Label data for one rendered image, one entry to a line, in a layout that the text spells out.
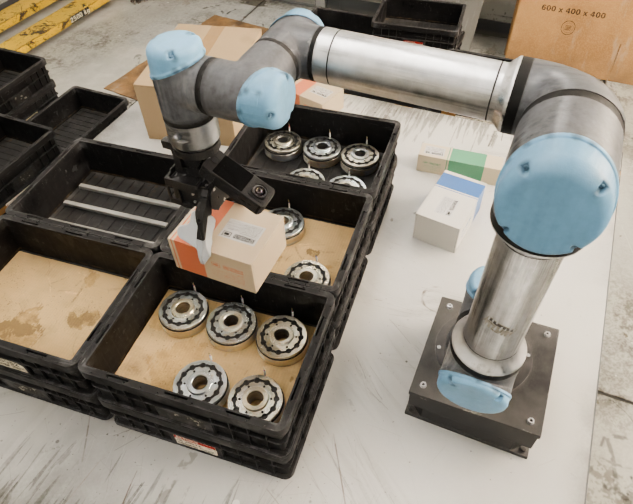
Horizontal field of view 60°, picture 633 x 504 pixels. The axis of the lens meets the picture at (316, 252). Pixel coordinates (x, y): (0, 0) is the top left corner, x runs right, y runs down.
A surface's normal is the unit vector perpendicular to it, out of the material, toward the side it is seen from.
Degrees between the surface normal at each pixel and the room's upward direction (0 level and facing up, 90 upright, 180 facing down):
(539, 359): 2
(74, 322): 0
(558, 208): 84
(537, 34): 73
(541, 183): 84
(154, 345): 0
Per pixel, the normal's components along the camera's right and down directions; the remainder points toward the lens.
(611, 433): -0.03, -0.67
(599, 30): -0.39, 0.48
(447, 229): -0.51, 0.65
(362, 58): -0.31, 0.04
